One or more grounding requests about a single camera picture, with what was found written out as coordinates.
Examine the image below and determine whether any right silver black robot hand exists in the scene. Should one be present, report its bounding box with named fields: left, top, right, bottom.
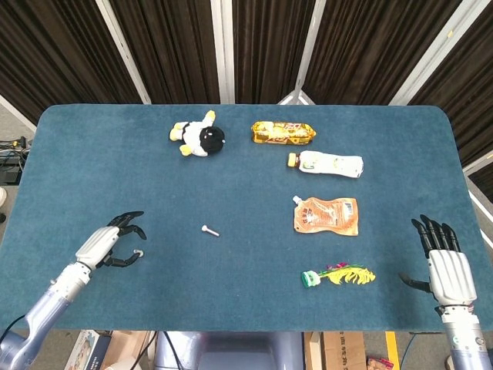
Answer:
left=398, top=214, right=478, bottom=308

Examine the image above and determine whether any orange spout pouch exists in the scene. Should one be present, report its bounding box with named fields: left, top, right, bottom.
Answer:
left=292, top=195, right=360, bottom=237

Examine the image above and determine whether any dark brown curtain panel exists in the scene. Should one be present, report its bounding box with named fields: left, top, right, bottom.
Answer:
left=109, top=0, right=221, bottom=105
left=407, top=0, right=493, bottom=167
left=304, top=0, right=463, bottom=106
left=0, top=0, right=143, bottom=124
left=233, top=0, right=317, bottom=105

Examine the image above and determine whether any plain brown cardboard box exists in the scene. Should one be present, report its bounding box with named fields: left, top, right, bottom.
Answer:
left=100, top=331, right=153, bottom=370

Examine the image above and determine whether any white-labelled yellow-capped drink bottle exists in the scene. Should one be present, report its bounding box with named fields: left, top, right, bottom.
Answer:
left=286, top=150, right=365, bottom=179

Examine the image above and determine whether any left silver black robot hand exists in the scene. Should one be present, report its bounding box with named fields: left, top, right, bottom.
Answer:
left=75, top=210, right=148, bottom=271

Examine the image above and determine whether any blue-grey robot torso base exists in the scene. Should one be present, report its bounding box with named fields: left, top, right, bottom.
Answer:
left=153, top=330, right=306, bottom=370

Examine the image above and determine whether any blue felt table cover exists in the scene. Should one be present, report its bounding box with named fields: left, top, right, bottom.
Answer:
left=0, top=103, right=488, bottom=335

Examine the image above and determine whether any green-based feather shuttlecock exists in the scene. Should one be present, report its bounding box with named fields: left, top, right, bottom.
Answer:
left=300, top=262, right=377, bottom=289

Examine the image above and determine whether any printed brown cardboard box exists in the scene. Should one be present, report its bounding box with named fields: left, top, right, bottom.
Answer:
left=321, top=331, right=367, bottom=370

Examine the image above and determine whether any black white yellow plush toy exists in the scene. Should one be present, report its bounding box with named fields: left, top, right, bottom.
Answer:
left=168, top=109, right=226, bottom=158

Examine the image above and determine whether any wooden board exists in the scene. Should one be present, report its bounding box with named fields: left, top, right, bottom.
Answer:
left=304, top=331, right=323, bottom=370

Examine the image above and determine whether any yellow snack package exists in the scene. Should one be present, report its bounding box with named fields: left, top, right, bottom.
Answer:
left=250, top=120, right=317, bottom=146

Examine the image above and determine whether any white frame post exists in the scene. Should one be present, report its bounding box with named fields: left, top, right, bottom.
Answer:
left=0, top=94, right=38, bottom=133
left=461, top=150, right=493, bottom=179
left=388, top=0, right=483, bottom=106
left=277, top=0, right=328, bottom=106
left=210, top=0, right=236, bottom=104
left=95, top=0, right=152, bottom=105

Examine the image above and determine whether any black electrical device with cables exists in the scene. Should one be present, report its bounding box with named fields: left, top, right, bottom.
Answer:
left=0, top=136, right=31, bottom=186

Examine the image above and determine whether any white blue printed box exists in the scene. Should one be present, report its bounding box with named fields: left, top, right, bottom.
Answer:
left=63, top=330, right=112, bottom=370

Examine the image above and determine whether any red printed packet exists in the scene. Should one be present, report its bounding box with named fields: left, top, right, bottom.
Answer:
left=365, top=356, right=394, bottom=370

